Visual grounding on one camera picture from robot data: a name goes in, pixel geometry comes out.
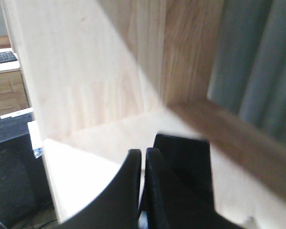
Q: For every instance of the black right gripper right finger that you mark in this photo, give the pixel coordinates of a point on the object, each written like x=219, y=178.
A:
x=170, y=204

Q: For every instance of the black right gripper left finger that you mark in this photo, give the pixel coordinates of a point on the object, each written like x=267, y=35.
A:
x=117, y=205

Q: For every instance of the black smartphone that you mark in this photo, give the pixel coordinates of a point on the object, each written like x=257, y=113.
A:
x=190, y=160

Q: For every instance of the light wooden desk shelf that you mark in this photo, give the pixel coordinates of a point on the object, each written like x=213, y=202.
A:
x=105, y=76

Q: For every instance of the black computer tower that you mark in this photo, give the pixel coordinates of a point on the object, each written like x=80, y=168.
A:
x=24, y=187

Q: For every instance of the grey green curtain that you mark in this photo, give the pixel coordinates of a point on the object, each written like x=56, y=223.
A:
x=249, y=70

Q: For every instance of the orange wooden cabinet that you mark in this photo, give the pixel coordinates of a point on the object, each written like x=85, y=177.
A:
x=13, y=96

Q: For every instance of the black keyboard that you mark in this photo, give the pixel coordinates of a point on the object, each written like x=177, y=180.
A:
x=8, y=56

